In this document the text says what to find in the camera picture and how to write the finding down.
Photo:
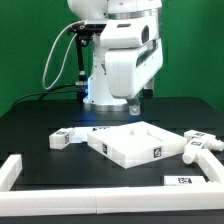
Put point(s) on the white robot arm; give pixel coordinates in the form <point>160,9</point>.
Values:
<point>130,24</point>

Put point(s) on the black camera on stand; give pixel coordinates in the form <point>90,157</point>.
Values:
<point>83,36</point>

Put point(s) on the white square tabletop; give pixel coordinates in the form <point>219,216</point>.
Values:
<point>135,144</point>

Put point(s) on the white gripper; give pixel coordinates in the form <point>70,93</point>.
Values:
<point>129,70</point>

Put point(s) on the white U-shaped fence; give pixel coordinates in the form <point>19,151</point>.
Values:
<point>206,196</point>

